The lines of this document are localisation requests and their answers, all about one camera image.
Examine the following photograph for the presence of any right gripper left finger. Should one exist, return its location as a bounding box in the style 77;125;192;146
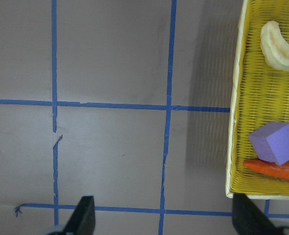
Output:
62;196;95;235

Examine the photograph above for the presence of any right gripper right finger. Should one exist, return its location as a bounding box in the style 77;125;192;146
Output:
232;193;279;235

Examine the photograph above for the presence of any orange toy carrot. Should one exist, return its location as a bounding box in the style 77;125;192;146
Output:
243;160;289;181

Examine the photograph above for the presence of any purple foam cube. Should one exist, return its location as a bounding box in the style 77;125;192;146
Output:
248;122;289;165

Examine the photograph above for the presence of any yellow woven basket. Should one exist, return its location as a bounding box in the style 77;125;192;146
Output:
225;0;289;200

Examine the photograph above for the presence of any pale croissant toy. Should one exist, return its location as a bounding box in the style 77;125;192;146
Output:
260;21;289;72

